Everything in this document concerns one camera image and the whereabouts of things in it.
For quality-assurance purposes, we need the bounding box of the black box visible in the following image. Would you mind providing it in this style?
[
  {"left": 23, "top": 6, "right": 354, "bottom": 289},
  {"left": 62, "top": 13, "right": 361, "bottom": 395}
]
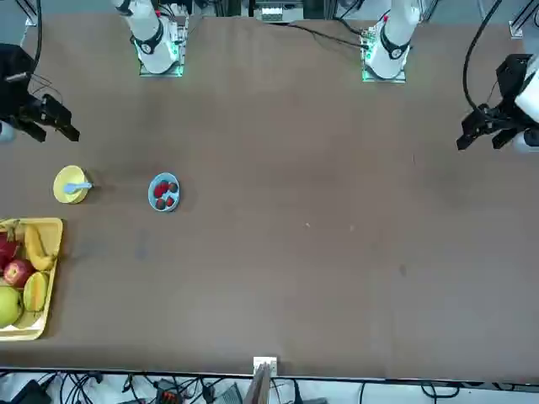
[{"left": 10, "top": 378, "right": 52, "bottom": 404}]

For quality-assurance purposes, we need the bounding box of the silver table edge bracket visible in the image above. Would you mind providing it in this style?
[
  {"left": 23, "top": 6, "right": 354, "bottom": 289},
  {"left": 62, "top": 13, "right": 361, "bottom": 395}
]
[{"left": 253, "top": 356, "right": 279, "bottom": 376}]

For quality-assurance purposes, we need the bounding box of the yellow plastic tray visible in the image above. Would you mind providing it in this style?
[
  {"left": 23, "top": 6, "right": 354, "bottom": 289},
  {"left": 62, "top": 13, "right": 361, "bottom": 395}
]
[{"left": 0, "top": 217, "right": 64, "bottom": 341}]

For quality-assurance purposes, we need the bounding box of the orange and black plug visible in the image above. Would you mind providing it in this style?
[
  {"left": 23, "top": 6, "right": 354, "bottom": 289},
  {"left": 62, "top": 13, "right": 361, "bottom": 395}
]
[{"left": 155, "top": 389, "right": 187, "bottom": 404}]

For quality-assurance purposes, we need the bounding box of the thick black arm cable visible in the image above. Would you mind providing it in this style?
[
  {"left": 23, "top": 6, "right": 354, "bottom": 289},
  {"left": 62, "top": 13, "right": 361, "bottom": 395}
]
[
  {"left": 19, "top": 0, "right": 43, "bottom": 83},
  {"left": 462, "top": 0, "right": 504, "bottom": 113}
]

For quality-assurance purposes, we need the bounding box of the light blue bowl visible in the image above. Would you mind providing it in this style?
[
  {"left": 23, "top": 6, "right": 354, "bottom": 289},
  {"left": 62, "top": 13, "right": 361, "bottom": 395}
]
[{"left": 147, "top": 172, "right": 182, "bottom": 213}]

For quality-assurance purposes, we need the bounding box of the pink dragon fruit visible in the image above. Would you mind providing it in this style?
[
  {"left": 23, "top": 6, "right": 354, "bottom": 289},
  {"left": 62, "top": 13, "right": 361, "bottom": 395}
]
[{"left": 0, "top": 219, "right": 26, "bottom": 273}]

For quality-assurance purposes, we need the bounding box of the black cable across table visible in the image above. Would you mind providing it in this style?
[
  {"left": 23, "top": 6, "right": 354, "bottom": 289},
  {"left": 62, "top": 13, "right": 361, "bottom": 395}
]
[{"left": 264, "top": 19, "right": 367, "bottom": 48}]

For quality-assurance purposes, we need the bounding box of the large yellow-green apple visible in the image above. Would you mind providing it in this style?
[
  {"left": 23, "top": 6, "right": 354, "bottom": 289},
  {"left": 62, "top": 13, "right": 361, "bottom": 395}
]
[{"left": 0, "top": 285, "right": 24, "bottom": 329}]

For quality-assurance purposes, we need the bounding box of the red apple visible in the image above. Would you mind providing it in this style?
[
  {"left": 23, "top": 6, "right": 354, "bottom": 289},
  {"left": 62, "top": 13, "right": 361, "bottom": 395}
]
[{"left": 3, "top": 258, "right": 37, "bottom": 289}]

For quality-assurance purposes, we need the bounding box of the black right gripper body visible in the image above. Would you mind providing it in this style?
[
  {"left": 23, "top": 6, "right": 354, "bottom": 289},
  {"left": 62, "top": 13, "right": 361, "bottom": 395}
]
[{"left": 0, "top": 44, "right": 43, "bottom": 124}]

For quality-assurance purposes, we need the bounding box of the aluminium camera pole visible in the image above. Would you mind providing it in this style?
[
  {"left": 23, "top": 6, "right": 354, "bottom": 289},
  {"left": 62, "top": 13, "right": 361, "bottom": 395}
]
[{"left": 243, "top": 360, "right": 274, "bottom": 404}]

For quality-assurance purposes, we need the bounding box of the yellow bowl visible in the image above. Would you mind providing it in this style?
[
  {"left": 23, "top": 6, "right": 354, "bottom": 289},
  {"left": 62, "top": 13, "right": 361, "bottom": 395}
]
[{"left": 53, "top": 165, "right": 90, "bottom": 205}]

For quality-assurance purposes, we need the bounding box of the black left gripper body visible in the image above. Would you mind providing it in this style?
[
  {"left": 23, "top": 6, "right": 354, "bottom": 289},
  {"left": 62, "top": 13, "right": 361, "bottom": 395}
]
[{"left": 495, "top": 53, "right": 534, "bottom": 111}]

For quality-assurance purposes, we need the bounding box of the yellow banana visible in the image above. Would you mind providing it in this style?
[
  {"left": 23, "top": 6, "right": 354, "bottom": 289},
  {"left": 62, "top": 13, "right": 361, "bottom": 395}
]
[{"left": 24, "top": 225, "right": 58, "bottom": 271}]

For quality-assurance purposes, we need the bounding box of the yellow star fruit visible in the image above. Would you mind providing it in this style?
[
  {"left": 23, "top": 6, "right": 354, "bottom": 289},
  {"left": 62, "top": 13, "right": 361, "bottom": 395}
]
[{"left": 23, "top": 271, "right": 51, "bottom": 312}]

